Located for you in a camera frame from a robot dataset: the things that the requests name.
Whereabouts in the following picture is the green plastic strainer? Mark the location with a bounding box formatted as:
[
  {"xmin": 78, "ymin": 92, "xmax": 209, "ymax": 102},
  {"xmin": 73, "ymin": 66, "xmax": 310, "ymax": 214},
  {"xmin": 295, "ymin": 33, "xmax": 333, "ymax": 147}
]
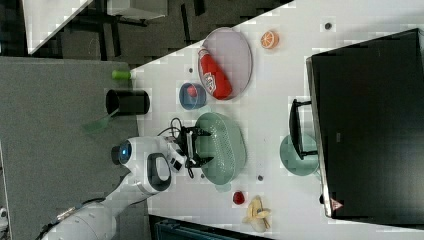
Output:
[{"xmin": 195, "ymin": 109, "xmax": 247, "ymax": 192}]

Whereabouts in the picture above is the peeled banana toy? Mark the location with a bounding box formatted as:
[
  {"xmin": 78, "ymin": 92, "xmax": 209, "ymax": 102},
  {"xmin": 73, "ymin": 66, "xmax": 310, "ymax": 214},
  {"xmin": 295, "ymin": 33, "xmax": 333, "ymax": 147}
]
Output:
[{"xmin": 242, "ymin": 195, "xmax": 271, "ymax": 233}]

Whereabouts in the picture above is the green spatula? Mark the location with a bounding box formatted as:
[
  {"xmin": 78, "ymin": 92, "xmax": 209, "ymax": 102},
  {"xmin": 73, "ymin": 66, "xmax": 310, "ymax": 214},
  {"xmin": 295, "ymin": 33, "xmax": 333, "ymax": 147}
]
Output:
[{"xmin": 82, "ymin": 109, "xmax": 118, "ymax": 134}]

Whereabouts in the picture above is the black cylindrical holder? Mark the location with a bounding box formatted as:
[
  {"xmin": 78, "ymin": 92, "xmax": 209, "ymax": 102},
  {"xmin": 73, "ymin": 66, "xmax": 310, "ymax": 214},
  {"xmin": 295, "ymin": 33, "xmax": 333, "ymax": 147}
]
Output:
[{"xmin": 105, "ymin": 89, "xmax": 150, "ymax": 116}]

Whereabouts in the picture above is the black toaster oven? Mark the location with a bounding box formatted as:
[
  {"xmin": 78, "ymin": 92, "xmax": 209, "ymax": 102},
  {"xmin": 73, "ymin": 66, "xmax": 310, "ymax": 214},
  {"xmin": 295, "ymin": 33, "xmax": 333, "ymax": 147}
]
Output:
[{"xmin": 289, "ymin": 28, "xmax": 424, "ymax": 229}]

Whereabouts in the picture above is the small red fruit toy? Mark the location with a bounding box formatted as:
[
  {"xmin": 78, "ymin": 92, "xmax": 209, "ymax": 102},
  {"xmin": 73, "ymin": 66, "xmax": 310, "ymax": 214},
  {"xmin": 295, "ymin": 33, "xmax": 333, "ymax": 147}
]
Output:
[{"xmin": 233, "ymin": 191, "xmax": 245, "ymax": 205}]

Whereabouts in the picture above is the red ketchup bottle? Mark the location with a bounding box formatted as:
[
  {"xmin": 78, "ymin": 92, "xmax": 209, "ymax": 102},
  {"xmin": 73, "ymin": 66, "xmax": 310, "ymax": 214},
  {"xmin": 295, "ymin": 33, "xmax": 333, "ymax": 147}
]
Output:
[{"xmin": 198, "ymin": 47, "xmax": 232, "ymax": 100}]

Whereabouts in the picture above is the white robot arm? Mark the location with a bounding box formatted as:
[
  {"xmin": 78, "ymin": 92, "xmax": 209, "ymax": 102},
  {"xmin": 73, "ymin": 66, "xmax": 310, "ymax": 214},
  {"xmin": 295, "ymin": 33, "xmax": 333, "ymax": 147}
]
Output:
[{"xmin": 36, "ymin": 127, "xmax": 210, "ymax": 240}]

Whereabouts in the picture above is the red toy strawberry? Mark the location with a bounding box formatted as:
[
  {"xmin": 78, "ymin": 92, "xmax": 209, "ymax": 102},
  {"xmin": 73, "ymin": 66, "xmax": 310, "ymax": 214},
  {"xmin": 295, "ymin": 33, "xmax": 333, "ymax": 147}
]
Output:
[{"xmin": 187, "ymin": 85, "xmax": 197, "ymax": 97}]

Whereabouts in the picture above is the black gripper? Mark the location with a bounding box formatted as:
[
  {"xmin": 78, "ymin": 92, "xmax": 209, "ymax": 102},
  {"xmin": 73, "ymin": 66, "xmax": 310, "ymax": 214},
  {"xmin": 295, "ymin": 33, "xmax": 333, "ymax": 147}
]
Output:
[{"xmin": 176, "ymin": 126, "xmax": 212, "ymax": 168}]

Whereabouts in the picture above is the grey round plate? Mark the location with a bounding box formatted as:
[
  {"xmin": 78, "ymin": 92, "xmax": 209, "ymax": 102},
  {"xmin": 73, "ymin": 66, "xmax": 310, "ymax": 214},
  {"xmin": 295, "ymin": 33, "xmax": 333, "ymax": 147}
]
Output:
[{"xmin": 198, "ymin": 27, "xmax": 253, "ymax": 100}]

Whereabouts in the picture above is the green plastic cup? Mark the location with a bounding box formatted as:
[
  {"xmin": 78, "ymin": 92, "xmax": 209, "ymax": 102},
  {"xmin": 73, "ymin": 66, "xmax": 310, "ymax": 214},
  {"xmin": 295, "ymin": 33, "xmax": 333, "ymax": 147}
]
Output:
[{"xmin": 280, "ymin": 135, "xmax": 319, "ymax": 176}]

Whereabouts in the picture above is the blue small bowl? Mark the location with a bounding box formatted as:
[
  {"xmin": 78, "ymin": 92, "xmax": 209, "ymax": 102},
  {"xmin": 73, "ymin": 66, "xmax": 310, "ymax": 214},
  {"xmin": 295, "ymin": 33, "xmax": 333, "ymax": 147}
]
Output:
[{"xmin": 179, "ymin": 83, "xmax": 206, "ymax": 110}]

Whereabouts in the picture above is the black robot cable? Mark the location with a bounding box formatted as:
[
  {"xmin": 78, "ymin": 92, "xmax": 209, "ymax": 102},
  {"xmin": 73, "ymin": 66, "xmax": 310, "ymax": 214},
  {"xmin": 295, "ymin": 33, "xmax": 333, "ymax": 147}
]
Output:
[{"xmin": 157, "ymin": 117, "xmax": 196, "ymax": 180}]

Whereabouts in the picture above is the orange slice toy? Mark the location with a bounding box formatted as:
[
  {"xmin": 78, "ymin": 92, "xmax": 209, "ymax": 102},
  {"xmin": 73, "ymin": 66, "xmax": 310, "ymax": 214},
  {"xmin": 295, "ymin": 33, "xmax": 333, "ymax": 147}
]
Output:
[{"xmin": 260, "ymin": 31, "xmax": 279, "ymax": 49}]

